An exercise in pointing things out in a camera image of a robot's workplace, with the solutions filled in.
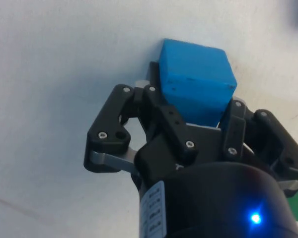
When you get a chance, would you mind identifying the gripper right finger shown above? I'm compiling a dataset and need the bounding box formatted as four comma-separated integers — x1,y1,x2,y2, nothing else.
220,98,298,191

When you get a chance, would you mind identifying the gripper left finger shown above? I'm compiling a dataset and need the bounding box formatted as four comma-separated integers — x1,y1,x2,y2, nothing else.
83,61,199,175

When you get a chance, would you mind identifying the blue cube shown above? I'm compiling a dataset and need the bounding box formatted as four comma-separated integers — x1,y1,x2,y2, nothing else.
158,38,238,128

